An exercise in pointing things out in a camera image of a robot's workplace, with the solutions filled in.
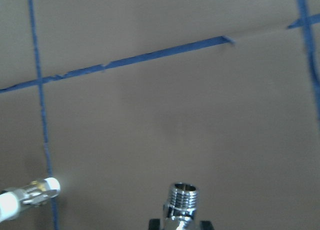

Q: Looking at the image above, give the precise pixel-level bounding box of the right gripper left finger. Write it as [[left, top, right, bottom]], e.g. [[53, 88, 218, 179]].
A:
[[148, 218, 163, 230]]

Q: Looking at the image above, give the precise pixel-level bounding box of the chrome angle valve fitting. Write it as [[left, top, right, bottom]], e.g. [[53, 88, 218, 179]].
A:
[[163, 182, 199, 230]]

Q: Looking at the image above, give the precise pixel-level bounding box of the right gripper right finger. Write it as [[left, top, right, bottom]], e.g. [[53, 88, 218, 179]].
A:
[[199, 220, 214, 230]]

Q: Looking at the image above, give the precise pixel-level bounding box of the white PPR brass fitting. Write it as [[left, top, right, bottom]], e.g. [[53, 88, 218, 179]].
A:
[[0, 177, 61, 222]]

